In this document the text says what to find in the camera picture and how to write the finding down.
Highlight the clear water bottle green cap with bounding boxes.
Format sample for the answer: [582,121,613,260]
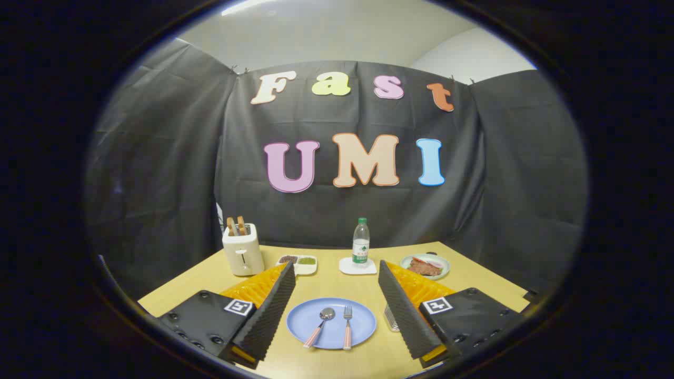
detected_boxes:
[352,217,371,266]

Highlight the blue round plate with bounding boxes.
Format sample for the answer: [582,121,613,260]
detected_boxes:
[286,298,378,350]

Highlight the grilled meat slices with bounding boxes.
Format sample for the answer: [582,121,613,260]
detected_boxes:
[407,258,443,277]

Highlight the black backdrop cloth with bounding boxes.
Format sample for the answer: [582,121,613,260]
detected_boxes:
[84,39,589,301]

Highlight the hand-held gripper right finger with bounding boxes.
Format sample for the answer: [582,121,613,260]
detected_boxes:
[378,260,522,369]

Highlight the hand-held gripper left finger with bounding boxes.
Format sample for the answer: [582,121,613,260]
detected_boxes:
[157,261,296,370]

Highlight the spoon with red checked handle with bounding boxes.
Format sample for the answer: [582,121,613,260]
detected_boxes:
[303,307,336,349]

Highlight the cream toaster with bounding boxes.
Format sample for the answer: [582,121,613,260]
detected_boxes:
[222,223,265,277]

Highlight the white square coaster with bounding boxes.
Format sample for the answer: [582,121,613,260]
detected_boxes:
[339,256,378,275]

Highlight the white divided dish with beans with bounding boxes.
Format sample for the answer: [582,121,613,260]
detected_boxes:
[276,255,318,276]

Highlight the pale green food plate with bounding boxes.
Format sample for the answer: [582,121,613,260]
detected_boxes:
[400,254,451,280]

